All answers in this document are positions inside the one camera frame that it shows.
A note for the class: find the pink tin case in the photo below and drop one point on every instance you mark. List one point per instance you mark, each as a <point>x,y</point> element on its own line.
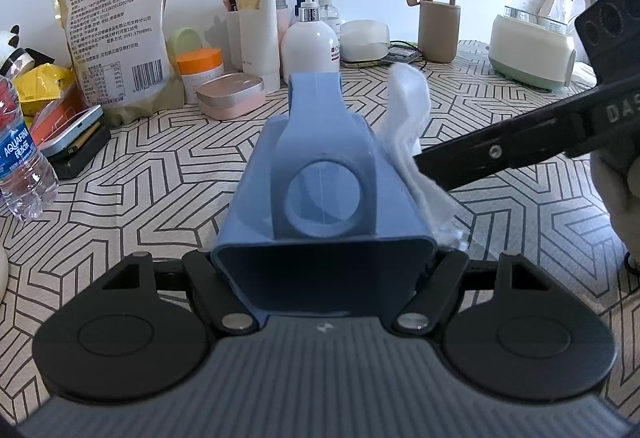
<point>227,93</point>

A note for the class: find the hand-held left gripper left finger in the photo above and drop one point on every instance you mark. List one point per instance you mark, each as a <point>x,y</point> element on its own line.
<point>210,288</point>

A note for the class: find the geometric patterned tablecloth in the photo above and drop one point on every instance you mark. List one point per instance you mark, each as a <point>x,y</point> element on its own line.
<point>150,208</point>

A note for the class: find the black flat box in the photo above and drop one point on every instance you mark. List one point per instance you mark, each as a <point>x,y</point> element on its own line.
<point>85,158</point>

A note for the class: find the white paper towel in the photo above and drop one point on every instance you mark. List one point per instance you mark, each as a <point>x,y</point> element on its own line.
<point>407,98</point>

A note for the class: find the yellow packet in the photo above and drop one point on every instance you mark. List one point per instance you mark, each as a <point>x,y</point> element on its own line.
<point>42,85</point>

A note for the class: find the person's right hand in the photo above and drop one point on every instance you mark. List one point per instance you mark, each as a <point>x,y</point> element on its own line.
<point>610,198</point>

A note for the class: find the white round box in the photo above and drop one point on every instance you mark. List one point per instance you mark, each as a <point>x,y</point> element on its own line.
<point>365,38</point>

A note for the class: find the blue plastic container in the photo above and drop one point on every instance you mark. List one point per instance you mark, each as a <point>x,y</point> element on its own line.
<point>310,128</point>

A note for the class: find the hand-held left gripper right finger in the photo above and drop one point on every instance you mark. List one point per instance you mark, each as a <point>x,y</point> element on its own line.
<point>440,288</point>

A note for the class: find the orange lid jar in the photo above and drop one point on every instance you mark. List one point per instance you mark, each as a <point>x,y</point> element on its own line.
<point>200,73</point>

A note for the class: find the tan food bag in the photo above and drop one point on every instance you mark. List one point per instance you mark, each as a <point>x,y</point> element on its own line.
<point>115,28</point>

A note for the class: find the white pump bottle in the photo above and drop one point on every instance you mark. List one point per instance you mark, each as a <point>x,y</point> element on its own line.
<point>310,50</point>

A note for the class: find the white pen cup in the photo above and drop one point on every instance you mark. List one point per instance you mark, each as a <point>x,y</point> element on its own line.
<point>233,40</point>

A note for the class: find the panda toy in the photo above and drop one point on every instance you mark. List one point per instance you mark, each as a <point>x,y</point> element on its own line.
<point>7,43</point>

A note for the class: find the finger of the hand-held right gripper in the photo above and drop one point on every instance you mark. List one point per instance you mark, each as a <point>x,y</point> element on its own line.
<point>480,158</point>
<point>550,110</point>

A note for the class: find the flat grey device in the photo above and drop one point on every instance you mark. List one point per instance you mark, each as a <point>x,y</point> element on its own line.
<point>402,53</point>

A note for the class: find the clear spray bottle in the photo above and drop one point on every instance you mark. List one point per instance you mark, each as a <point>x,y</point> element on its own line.
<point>330,10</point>

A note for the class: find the white cream tube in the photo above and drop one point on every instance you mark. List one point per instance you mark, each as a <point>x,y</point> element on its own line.
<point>257,38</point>

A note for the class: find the glass kettle on green base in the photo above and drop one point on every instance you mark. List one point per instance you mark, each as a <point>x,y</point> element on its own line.
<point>530,50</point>

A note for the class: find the silver black tape roll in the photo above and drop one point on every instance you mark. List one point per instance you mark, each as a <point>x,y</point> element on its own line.
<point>20,63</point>

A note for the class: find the orange box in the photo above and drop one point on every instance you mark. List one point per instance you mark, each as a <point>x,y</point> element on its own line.
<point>65,110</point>

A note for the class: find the pink bottle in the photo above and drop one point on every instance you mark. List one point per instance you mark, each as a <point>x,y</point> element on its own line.
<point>283,18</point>

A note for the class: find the clear water bottle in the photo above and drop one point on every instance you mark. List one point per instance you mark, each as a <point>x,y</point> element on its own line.
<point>25,168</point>

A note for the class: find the pale green round lid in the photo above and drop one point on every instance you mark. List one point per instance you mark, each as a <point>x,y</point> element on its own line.
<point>184,43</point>

